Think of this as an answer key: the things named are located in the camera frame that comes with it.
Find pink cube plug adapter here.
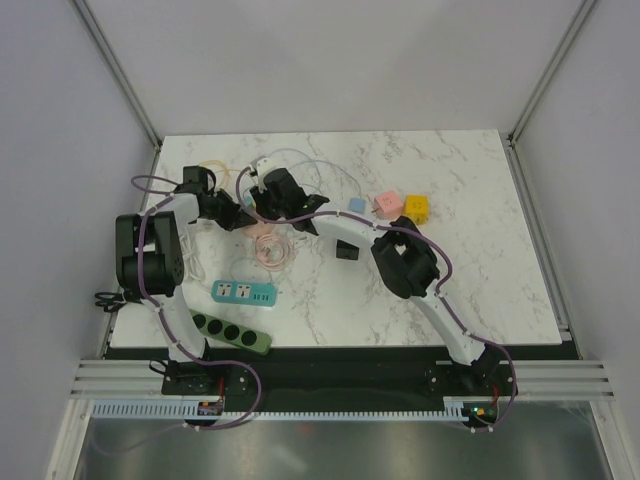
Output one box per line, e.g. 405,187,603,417
372,191,404,220

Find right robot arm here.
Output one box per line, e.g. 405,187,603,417
244,158,500,394

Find light blue thin cable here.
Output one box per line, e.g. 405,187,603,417
269,147,366,211

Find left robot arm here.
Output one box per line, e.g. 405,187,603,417
115,166,257,393

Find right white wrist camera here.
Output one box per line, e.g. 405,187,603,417
250,156,279,183

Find yellow cube plug adapter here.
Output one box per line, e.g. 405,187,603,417
403,195,429,225

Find white slotted cable duct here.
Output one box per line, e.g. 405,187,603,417
90,397,469,423

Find blue plug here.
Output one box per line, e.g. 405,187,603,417
348,197,366,214

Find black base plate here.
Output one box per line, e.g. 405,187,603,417
161,347,518,413

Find green power strip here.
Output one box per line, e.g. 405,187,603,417
190,310,272,356

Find yellow thin cable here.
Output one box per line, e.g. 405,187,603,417
199,159,234,191

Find pink round power socket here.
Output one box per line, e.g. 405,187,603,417
241,222,275,239

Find pink coiled cable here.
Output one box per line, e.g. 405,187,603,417
254,232,297,271

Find teal power strip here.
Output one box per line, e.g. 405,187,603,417
211,280,277,307

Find white coiled cable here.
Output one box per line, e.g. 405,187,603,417
179,222,214,284

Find black cube adapter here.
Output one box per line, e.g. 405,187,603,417
336,240,360,261

